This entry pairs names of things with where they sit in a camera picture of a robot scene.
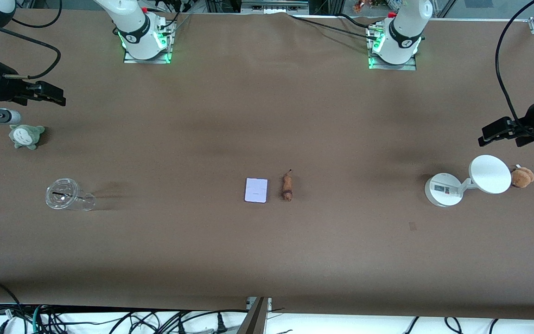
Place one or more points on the lavender card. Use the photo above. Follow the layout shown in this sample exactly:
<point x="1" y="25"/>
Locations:
<point x="256" y="190"/>

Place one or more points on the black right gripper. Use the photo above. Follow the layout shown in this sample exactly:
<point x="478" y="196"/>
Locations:
<point x="6" y="88"/>

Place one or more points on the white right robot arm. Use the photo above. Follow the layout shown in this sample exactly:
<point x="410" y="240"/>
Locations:
<point x="137" y="28"/>

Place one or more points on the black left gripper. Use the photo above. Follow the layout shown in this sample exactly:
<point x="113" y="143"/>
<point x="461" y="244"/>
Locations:
<point x="532" y="116"/>

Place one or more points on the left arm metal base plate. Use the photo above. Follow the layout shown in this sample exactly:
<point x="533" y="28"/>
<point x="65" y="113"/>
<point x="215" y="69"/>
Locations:
<point x="406" y="67"/>

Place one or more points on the green grey plush toy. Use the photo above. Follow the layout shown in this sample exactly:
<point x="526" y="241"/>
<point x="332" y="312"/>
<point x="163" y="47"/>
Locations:
<point x="25" y="137"/>

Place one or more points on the aluminium post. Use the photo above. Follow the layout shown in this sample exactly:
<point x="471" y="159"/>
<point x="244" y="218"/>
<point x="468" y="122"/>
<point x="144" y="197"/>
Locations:
<point x="255" y="320"/>

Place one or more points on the black power plug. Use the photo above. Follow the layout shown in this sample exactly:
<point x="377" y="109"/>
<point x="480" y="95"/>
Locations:
<point x="221" y="324"/>

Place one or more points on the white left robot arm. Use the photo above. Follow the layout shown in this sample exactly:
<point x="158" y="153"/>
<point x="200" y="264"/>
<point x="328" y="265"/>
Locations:
<point x="403" y="32"/>

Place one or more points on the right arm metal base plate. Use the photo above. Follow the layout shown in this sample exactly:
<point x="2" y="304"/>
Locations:
<point x="155" y="61"/>

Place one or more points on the white round desk lamp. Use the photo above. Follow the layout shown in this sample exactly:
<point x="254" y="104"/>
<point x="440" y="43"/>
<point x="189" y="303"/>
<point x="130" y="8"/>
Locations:
<point x="489" y="174"/>

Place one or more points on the brown table cover sheet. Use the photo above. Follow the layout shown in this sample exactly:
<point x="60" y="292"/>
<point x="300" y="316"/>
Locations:
<point x="267" y="116"/>

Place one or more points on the brown plush bear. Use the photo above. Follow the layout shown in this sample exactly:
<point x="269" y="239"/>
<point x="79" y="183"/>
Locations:
<point x="522" y="177"/>

